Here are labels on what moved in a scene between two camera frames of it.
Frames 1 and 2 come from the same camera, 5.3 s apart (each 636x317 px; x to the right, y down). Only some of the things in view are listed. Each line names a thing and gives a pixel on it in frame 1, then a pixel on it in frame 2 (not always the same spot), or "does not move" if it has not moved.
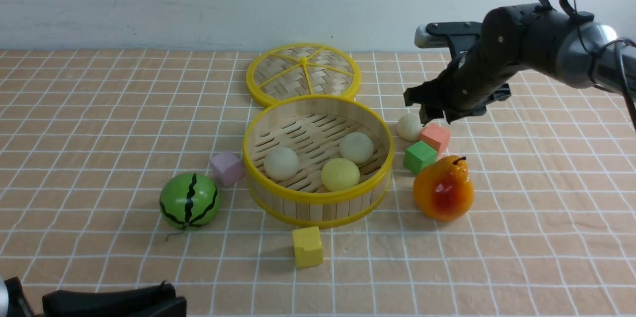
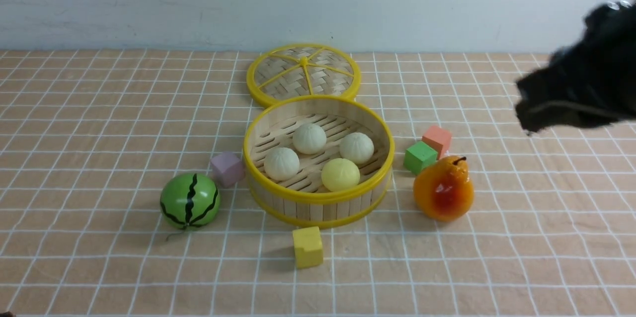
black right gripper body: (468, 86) -> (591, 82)
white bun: (409, 127) -> (309, 138)
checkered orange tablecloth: (120, 168) does not move
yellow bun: (340, 174) does not move
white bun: (281, 163) does not move
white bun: (357, 147) does not move
